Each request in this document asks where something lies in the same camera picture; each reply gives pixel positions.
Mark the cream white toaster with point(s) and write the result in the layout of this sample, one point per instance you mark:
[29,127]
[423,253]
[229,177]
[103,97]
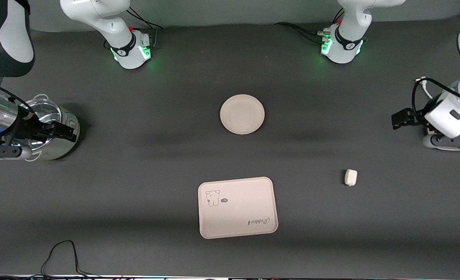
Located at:
[427,132]

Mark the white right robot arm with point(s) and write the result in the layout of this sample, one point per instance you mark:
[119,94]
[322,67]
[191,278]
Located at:
[109,15]

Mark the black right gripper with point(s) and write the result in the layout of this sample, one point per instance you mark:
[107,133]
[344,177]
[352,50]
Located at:
[28,127]

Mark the glass pot lid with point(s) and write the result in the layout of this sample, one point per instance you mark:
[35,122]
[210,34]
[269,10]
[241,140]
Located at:
[47,111]

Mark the small white bun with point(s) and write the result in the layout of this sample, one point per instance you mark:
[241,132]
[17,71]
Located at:
[350,177]

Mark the round beige plate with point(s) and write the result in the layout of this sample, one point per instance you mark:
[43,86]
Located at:
[242,114]

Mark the beige rectangular rabbit tray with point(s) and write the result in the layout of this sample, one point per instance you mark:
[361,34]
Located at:
[237,208]

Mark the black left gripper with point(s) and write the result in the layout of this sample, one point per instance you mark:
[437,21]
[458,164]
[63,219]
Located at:
[417,117]

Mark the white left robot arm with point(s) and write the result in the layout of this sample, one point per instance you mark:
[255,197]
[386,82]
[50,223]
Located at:
[346,23]

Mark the stainless steel pot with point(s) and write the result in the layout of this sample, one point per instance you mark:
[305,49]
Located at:
[64,149]

